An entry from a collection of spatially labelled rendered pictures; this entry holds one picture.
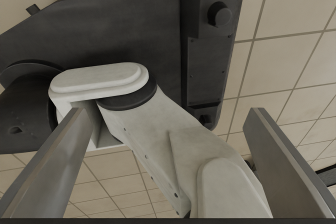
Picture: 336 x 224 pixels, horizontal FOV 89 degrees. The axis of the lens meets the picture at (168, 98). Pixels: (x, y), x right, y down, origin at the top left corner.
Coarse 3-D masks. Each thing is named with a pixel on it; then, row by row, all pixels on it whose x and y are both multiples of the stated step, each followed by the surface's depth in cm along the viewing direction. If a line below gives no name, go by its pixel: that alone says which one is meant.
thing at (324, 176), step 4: (324, 168) 168; (328, 168) 166; (332, 168) 165; (316, 172) 169; (320, 172) 168; (324, 172) 172; (328, 172) 174; (332, 172) 175; (320, 176) 178; (324, 176) 180; (328, 176) 182; (332, 176) 184; (324, 180) 188; (328, 180) 190; (332, 180) 192; (328, 184) 200; (332, 184) 200
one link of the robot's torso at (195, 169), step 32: (128, 96) 34; (160, 96) 37; (128, 128) 31; (160, 128) 30; (192, 128) 30; (160, 160) 26; (192, 160) 21; (224, 160) 20; (192, 192) 18; (224, 192) 17; (256, 192) 17
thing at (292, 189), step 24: (264, 120) 9; (264, 144) 9; (288, 144) 8; (264, 168) 9; (288, 168) 7; (264, 192) 9; (288, 192) 7; (312, 192) 6; (288, 216) 7; (312, 216) 6
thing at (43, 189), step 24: (72, 120) 9; (48, 144) 8; (72, 144) 9; (24, 168) 7; (48, 168) 7; (72, 168) 9; (24, 192) 6; (48, 192) 7; (0, 216) 5; (24, 216) 6; (48, 216) 7
